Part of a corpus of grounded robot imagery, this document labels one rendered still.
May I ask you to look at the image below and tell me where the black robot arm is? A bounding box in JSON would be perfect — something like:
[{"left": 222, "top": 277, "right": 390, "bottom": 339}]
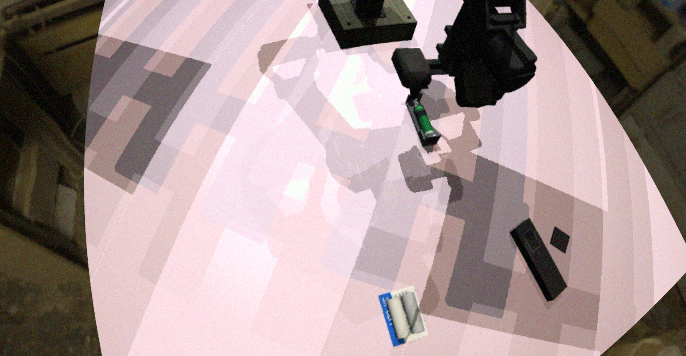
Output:
[{"left": 351, "top": 0, "right": 537, "bottom": 108}]

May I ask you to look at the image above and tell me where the green cylinder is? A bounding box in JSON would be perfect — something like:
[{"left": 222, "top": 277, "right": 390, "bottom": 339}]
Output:
[{"left": 414, "top": 105, "right": 434, "bottom": 138}]

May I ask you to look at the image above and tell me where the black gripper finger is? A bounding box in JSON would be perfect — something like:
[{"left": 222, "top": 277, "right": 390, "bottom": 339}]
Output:
[{"left": 410, "top": 86, "right": 428, "bottom": 101}]

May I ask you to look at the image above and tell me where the blister pack of two batteries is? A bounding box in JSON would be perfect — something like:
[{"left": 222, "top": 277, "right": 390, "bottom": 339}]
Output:
[{"left": 378, "top": 285, "right": 429, "bottom": 347}]

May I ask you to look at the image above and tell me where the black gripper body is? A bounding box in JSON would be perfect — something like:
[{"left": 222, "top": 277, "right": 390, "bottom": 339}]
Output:
[{"left": 391, "top": 25, "right": 483, "bottom": 89}]

